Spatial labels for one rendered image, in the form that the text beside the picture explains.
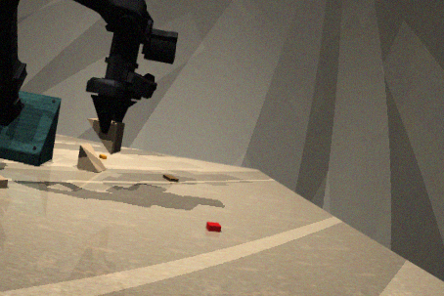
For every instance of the tan triangular block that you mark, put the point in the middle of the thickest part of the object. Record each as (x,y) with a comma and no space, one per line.
(89,160)

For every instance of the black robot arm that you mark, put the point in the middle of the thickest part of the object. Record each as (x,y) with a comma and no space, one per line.
(131,24)

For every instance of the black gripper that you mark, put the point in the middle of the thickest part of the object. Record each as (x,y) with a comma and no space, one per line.
(112,101)

